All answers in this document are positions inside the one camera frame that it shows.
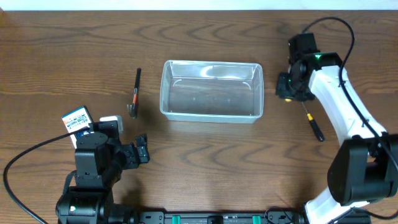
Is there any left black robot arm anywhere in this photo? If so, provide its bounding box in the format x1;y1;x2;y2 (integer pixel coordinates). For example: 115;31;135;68
55;132;150;224

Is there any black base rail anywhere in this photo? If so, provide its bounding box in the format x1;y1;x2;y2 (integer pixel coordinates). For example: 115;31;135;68
133;210;373;224

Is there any left black cable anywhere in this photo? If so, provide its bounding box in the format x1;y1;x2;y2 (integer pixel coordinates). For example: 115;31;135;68
2;126;91;224

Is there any black cable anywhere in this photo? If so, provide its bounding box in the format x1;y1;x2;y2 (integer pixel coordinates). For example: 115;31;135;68
300;16;398;220
2;126;91;224

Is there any small black claw hammer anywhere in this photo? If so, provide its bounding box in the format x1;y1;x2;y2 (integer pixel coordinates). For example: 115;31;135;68
127;68;142;119

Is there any blue white card box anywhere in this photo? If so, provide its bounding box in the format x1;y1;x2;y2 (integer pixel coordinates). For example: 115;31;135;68
62;106;93;133

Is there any thin black precision screwdriver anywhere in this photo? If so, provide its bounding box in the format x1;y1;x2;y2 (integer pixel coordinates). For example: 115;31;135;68
302;102;325;142

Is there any clear plastic container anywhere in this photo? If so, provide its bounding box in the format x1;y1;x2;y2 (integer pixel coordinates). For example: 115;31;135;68
160;60;264;124

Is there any right black cable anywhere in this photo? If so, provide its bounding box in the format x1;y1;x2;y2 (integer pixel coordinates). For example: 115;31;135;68
300;16;398;220

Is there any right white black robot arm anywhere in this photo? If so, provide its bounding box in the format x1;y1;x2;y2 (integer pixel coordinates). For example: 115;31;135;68
275;33;397;223

